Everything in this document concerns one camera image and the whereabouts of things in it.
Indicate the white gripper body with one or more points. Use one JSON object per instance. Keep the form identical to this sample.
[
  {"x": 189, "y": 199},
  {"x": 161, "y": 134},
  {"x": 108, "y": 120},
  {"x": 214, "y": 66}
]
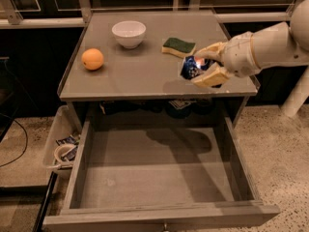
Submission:
[{"x": 238, "y": 55}]

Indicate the metal railing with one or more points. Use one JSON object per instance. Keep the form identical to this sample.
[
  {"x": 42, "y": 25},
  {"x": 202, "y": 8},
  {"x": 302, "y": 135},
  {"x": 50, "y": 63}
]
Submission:
[{"x": 32, "y": 12}]

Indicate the clear plastic bin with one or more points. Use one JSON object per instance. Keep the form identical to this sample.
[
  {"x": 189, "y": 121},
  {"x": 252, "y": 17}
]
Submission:
[{"x": 62, "y": 127}]

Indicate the grey counter cabinet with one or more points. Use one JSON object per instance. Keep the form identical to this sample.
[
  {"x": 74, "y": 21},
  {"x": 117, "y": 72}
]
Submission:
[{"x": 145, "y": 73}]

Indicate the open grey top drawer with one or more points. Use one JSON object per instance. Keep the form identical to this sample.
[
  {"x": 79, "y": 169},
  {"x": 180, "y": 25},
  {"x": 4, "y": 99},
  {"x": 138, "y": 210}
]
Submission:
[{"x": 159, "y": 175}]

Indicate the green and yellow sponge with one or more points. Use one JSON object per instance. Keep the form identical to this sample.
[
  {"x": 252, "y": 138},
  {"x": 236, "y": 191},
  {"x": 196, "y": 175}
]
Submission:
[{"x": 178, "y": 47}]

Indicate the blue pepsi can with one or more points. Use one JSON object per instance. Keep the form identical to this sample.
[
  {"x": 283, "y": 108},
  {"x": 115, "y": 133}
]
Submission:
[{"x": 193, "y": 66}]

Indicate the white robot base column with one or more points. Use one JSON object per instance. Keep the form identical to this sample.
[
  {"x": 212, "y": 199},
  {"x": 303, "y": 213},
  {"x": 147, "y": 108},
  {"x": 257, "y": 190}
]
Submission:
[{"x": 298, "y": 96}]

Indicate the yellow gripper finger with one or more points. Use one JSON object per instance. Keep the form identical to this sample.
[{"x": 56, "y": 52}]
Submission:
[
  {"x": 214, "y": 52},
  {"x": 213, "y": 76}
]

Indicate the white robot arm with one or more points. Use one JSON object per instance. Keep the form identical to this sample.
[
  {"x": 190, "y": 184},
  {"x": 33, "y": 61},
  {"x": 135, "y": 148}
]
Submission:
[{"x": 280, "y": 45}]

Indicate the white ceramic bowl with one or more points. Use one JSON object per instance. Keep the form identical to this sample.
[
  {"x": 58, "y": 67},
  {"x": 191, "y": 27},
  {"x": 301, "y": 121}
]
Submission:
[{"x": 129, "y": 34}]

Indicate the roll of tape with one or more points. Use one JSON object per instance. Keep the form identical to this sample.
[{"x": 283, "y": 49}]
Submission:
[{"x": 65, "y": 153}]

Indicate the orange fruit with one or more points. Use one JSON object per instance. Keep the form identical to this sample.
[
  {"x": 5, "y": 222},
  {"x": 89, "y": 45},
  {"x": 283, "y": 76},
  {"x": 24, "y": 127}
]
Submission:
[{"x": 92, "y": 59}]

